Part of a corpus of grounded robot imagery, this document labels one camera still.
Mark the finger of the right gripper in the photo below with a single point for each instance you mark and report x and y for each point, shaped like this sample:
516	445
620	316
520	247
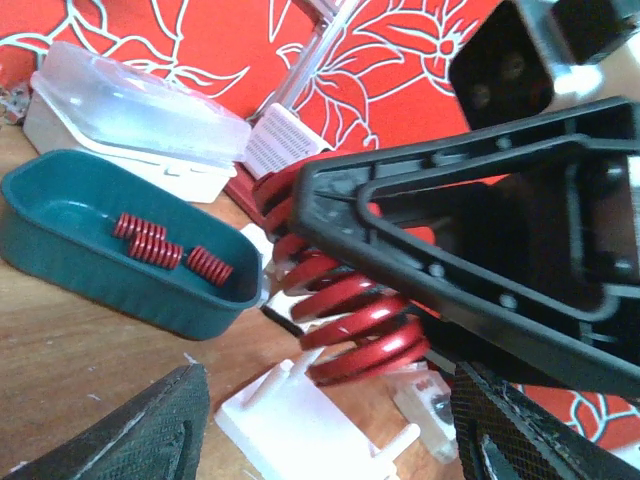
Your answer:
526	235

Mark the white plastic lidded box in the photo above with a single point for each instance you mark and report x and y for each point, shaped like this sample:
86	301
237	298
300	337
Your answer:
169	135

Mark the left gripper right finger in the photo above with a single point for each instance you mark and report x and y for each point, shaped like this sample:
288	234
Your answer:
502	434

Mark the large red spring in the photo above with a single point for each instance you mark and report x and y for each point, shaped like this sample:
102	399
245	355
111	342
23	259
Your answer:
376	324

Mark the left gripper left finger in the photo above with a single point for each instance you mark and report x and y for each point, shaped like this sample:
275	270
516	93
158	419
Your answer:
158	434

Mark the small clear parts box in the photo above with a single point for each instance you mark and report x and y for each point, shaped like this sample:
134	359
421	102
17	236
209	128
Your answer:
424	398

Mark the white cube adapter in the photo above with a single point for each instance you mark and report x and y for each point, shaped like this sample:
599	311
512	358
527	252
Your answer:
257	236

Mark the red spring in tray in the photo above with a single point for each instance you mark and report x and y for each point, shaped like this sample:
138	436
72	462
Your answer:
208	266
147	241

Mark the white peg board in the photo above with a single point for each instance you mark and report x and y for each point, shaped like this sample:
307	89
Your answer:
289	429

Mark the teal plastic tray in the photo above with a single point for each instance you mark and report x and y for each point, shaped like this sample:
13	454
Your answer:
57	224

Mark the aluminium frame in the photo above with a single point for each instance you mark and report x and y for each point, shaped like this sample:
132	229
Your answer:
330	18

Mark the white power supply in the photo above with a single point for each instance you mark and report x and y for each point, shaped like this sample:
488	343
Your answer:
280	139

